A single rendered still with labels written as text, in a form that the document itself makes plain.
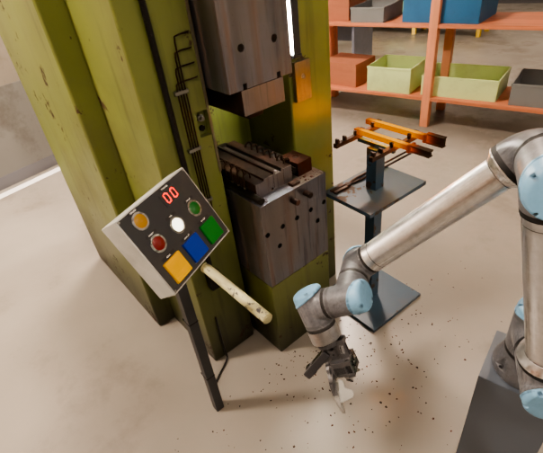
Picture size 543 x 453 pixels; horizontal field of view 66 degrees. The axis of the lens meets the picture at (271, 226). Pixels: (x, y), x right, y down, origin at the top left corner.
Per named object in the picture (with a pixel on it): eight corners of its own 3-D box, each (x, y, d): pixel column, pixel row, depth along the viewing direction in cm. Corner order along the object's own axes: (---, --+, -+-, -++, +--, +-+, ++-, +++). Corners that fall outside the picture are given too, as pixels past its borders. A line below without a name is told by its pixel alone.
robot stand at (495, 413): (526, 451, 169) (571, 358, 134) (512, 501, 155) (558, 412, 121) (468, 422, 181) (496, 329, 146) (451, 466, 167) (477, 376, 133)
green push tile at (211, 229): (224, 231, 147) (211, 215, 144) (213, 243, 141) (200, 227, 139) (221, 232, 148) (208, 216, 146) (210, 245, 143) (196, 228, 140)
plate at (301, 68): (312, 97, 189) (309, 57, 179) (297, 102, 184) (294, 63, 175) (308, 96, 190) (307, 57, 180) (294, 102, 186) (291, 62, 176)
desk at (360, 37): (306, 57, 709) (304, 14, 672) (373, 61, 642) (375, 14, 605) (285, 66, 671) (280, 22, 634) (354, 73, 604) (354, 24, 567)
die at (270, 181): (292, 180, 184) (290, 163, 179) (257, 199, 174) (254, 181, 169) (235, 154, 212) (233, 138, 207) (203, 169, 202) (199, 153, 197)
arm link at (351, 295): (363, 265, 117) (324, 275, 124) (356, 295, 108) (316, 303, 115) (378, 289, 120) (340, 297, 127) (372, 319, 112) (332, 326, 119)
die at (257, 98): (285, 101, 163) (282, 75, 158) (244, 117, 154) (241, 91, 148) (224, 84, 191) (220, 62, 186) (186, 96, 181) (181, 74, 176)
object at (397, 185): (425, 184, 205) (426, 181, 203) (370, 218, 187) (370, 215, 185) (378, 165, 225) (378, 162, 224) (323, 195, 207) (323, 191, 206)
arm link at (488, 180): (545, 99, 90) (335, 251, 133) (556, 121, 81) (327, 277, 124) (580, 134, 92) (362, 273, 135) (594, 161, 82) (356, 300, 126)
